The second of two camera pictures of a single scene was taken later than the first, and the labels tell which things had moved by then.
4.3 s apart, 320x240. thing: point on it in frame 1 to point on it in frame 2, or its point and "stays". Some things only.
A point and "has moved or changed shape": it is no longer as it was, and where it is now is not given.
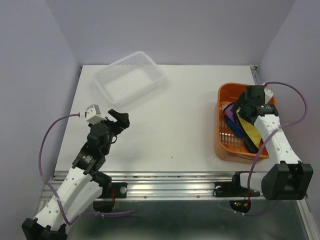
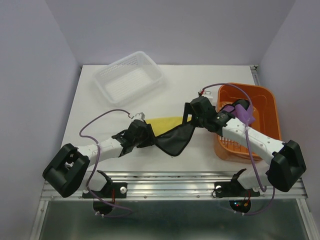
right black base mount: (234, 189) stays
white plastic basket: (129, 80) stays
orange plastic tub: (230, 147) stays
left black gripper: (122, 117) to (149, 139)
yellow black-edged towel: (252, 129) has moved or changed shape
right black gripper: (240, 100) to (188, 110)
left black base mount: (117, 190) stays
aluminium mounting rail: (177, 186) stays
